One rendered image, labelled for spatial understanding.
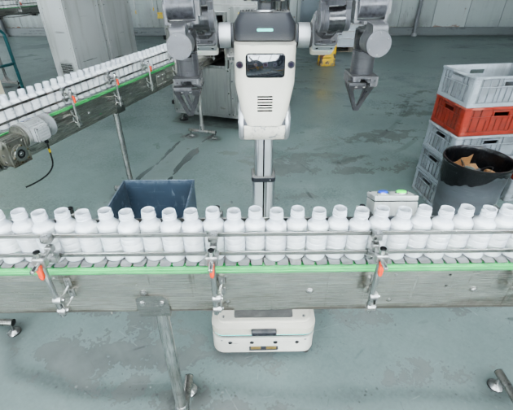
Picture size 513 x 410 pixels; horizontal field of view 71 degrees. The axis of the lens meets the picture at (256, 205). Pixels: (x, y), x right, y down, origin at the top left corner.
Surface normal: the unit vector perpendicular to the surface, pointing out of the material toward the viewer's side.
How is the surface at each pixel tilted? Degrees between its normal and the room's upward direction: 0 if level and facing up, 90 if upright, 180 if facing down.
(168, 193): 90
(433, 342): 0
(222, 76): 90
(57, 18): 90
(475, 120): 90
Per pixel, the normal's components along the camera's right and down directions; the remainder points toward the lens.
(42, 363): 0.00, -0.84
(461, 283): 0.02, 0.55
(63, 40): -0.30, 0.52
